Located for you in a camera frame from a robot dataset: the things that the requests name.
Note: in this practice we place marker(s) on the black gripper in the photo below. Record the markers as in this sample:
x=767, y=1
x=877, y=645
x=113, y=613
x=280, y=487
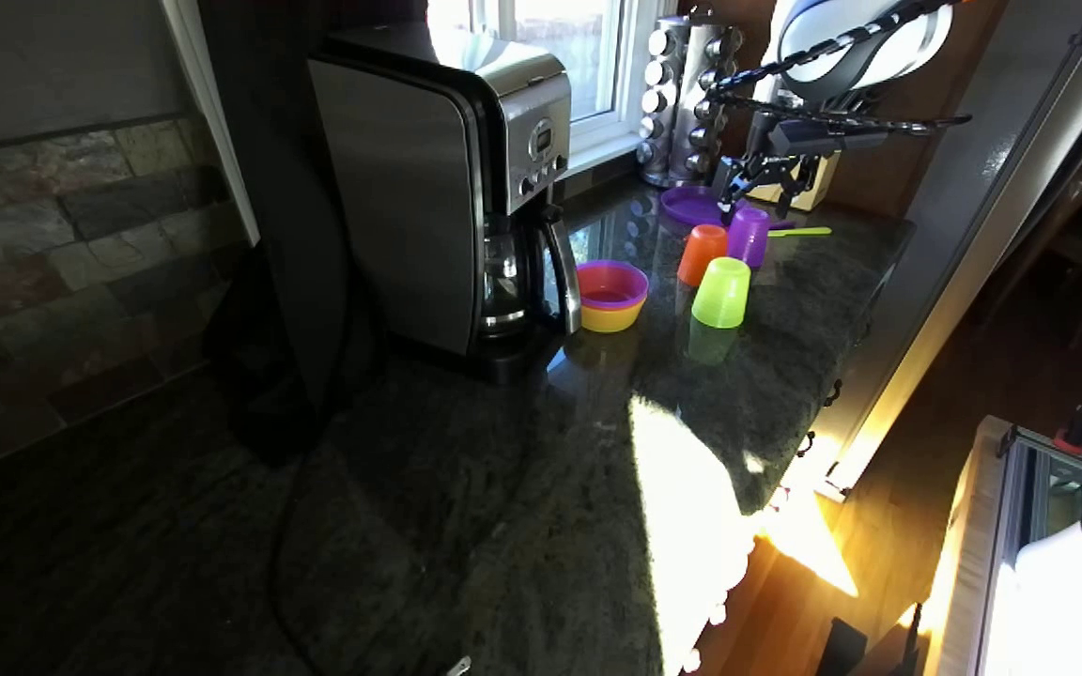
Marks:
x=803, y=138

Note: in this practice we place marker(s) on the yellow-green plastic cup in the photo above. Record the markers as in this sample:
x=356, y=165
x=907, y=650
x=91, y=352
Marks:
x=722, y=298

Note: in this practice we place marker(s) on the orange plastic cup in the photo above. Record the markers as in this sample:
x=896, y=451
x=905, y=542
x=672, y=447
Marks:
x=699, y=252

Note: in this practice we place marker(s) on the wooden knife block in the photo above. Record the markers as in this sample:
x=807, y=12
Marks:
x=817, y=189

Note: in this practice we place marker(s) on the long plastic spoon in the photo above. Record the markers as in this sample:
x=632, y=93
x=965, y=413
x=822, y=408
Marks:
x=807, y=230

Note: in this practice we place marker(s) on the purple plastic plate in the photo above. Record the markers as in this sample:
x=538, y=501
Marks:
x=691, y=204

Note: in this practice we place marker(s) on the metal spice jar rack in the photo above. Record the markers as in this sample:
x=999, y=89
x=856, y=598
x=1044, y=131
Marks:
x=677, y=100

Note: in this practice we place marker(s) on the pink and yellow bowl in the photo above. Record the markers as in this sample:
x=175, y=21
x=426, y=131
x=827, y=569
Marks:
x=614, y=300

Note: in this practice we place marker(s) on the white framed window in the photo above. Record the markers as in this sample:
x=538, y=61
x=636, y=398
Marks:
x=564, y=51

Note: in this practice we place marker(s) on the black and silver coffee maker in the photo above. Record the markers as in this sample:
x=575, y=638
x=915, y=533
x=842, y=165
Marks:
x=416, y=189

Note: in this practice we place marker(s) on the white appliance with dark panel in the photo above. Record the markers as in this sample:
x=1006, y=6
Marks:
x=1055, y=603

